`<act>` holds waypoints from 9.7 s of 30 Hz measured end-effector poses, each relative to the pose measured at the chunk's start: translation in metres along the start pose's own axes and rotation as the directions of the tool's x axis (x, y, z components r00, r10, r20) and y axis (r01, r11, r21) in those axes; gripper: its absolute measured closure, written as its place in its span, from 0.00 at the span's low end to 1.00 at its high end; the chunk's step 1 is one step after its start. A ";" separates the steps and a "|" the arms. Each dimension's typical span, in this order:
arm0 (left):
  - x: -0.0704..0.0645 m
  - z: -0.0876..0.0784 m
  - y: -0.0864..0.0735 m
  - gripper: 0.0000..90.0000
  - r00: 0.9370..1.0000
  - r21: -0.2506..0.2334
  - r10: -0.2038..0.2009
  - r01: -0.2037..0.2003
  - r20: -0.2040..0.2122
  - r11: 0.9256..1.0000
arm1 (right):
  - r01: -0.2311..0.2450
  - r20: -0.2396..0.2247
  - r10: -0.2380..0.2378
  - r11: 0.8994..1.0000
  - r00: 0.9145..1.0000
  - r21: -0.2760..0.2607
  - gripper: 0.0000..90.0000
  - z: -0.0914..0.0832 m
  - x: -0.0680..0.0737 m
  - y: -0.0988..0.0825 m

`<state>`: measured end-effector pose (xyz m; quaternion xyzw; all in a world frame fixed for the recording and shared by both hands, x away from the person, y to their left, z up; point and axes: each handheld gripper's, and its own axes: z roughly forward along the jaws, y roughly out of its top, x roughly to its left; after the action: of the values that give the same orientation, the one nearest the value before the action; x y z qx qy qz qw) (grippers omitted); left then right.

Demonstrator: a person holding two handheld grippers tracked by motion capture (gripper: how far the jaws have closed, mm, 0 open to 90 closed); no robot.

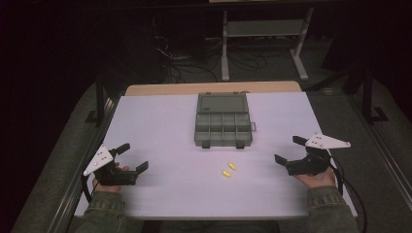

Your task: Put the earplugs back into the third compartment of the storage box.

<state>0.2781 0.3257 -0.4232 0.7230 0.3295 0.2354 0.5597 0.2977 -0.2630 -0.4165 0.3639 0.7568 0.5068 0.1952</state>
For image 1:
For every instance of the grey metal stand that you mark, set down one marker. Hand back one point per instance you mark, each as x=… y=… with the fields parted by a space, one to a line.
x=264 y=39

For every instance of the grey compartment organizer box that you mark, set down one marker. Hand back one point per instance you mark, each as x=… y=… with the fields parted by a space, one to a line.
x=223 y=120

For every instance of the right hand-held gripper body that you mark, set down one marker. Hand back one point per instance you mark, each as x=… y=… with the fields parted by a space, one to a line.
x=312 y=160

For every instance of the person's right hand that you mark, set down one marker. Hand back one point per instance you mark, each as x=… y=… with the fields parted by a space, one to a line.
x=315 y=179

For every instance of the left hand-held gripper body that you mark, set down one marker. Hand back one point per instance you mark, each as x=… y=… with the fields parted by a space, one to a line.
x=111 y=173

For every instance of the wooden table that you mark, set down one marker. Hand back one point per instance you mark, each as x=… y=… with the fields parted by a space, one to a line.
x=212 y=88

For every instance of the yellow capsule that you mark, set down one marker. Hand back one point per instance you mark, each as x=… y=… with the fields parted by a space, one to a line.
x=232 y=166
x=226 y=173

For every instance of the black metal stand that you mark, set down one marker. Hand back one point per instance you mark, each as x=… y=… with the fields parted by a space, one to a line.
x=370 y=97
x=98 y=103

